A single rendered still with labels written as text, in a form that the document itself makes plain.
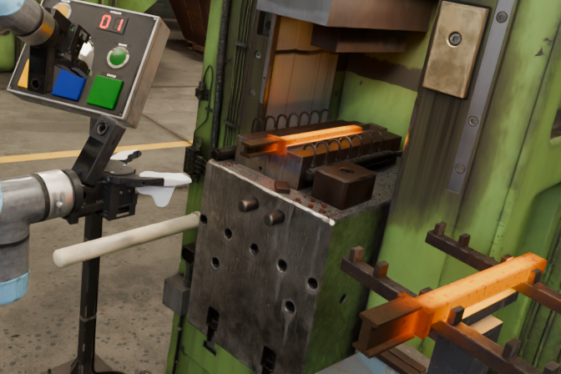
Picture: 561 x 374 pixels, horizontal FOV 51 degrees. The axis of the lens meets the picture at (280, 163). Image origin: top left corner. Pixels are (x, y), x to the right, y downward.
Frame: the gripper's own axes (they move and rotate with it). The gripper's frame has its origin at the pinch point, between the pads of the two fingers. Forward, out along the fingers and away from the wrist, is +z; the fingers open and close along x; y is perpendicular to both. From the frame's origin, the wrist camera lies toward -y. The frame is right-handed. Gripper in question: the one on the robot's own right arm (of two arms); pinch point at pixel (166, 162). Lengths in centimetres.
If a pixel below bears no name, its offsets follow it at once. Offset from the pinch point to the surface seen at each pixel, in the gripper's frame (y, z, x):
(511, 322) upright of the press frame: 41, 83, 46
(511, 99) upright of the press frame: -20, 45, 42
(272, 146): 0.3, 28.3, 0.8
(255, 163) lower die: 6.7, 30.7, -5.4
